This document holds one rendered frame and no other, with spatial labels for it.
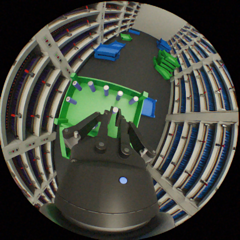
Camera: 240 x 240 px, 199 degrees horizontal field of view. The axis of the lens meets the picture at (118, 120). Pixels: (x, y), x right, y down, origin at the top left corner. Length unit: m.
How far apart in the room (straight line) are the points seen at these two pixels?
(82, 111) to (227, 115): 0.94
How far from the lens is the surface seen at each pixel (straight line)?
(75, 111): 0.32
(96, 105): 0.29
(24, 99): 0.60
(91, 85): 0.26
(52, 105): 0.83
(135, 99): 0.25
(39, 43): 0.60
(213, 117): 0.74
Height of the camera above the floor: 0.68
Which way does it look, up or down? 81 degrees down
